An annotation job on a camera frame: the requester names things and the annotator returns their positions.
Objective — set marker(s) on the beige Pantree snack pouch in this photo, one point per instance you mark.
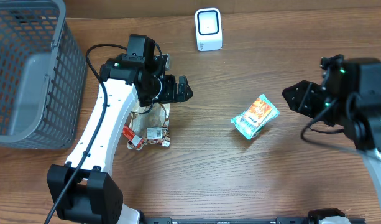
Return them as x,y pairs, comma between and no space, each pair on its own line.
152,127

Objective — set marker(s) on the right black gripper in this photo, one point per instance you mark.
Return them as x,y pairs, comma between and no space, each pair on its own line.
316,101

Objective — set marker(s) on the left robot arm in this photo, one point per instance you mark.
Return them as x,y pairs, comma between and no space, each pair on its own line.
82,189

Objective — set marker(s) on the grey plastic mesh basket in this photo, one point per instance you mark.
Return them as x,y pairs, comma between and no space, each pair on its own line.
42,76

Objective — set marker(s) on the teal orange tissue pack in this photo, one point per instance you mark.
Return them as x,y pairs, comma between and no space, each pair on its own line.
255,117

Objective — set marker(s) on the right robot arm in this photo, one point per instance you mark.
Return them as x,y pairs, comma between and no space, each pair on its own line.
349,96

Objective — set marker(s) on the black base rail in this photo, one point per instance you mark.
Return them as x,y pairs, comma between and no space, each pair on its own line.
278,220

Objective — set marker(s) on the white barcode scanner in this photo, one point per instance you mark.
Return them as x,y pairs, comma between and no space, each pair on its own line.
209,31

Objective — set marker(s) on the red stick sachet pack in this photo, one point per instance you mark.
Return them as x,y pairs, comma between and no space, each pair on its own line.
134,141

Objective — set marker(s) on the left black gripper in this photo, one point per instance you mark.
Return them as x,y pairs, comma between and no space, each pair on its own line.
176,89

